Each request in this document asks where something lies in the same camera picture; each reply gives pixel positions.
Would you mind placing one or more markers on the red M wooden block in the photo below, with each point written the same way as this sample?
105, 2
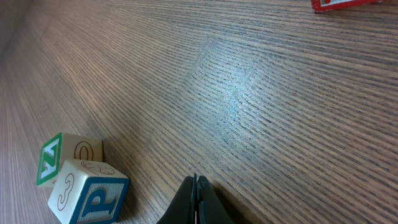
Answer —
327, 5

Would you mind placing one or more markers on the green Z wooden block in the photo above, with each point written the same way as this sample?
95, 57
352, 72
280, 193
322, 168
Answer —
61, 147

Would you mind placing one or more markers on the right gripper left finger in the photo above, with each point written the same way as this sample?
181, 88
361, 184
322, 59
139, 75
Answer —
182, 207

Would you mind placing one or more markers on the plain block blue side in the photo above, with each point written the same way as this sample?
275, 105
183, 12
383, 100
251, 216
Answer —
88, 192

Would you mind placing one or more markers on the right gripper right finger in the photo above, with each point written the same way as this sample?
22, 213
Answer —
209, 208

